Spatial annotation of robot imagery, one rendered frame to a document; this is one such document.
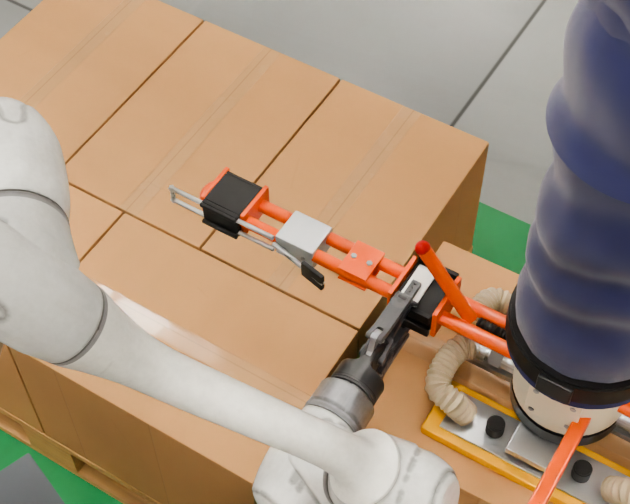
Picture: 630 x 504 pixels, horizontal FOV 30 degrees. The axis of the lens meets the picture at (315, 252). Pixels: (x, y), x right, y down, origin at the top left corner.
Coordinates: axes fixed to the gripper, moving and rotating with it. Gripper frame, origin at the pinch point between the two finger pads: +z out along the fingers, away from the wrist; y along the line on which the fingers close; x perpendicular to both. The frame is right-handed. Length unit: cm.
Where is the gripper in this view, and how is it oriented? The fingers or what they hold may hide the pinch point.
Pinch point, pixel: (417, 293)
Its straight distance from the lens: 177.5
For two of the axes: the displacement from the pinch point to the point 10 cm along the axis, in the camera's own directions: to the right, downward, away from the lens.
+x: 8.5, 4.1, -3.2
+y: 0.2, 5.8, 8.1
